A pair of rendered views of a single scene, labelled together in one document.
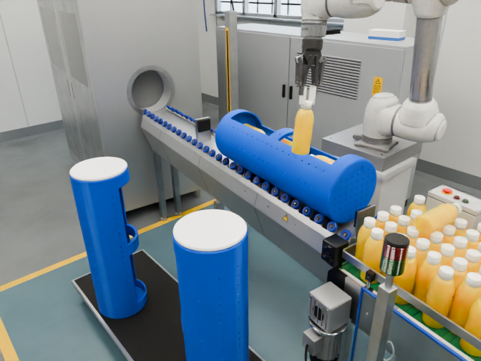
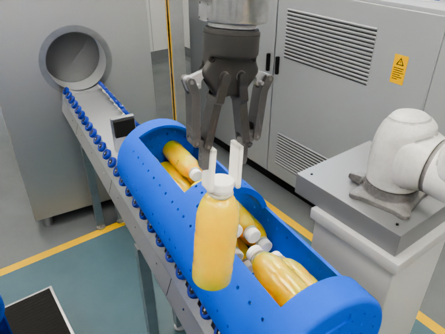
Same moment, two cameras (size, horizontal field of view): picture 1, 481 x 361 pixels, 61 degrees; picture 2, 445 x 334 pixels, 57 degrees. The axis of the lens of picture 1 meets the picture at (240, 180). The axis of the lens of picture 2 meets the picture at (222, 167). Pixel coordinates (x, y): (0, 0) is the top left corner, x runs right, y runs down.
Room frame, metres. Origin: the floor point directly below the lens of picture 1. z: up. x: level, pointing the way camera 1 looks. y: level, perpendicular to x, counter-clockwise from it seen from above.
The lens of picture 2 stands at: (0.97, -0.29, 1.80)
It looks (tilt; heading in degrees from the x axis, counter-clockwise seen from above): 32 degrees down; 4
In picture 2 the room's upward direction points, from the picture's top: straight up
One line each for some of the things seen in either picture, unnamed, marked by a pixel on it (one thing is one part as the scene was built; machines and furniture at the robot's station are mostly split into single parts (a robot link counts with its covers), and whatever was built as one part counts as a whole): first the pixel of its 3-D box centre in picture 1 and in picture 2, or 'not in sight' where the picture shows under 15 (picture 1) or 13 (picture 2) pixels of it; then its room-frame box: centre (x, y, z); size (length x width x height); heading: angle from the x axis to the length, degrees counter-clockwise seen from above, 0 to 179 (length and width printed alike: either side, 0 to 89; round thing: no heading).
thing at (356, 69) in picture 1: (304, 109); (296, 87); (3.88, -0.64, 0.72); 2.15 x 0.54 x 1.45; 40
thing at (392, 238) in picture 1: (392, 263); not in sight; (0.88, -0.41, 1.18); 0.06 x 0.06 x 0.16
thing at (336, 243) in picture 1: (335, 251); not in sight; (1.25, -0.35, 0.95); 0.10 x 0.07 x 0.10; 123
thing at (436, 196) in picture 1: (456, 208); not in sight; (1.38, -0.85, 1.05); 0.20 x 0.10 x 0.10; 33
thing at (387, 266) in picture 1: (392, 261); not in sight; (0.88, -0.41, 1.18); 0.06 x 0.06 x 0.05
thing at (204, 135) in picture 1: (203, 130); (124, 134); (2.51, 0.23, 1.00); 0.10 x 0.04 x 0.15; 123
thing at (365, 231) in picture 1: (366, 245); not in sight; (1.23, -0.46, 0.99); 0.07 x 0.07 x 0.19
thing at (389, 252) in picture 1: (395, 248); not in sight; (0.88, -0.41, 1.23); 0.06 x 0.06 x 0.04
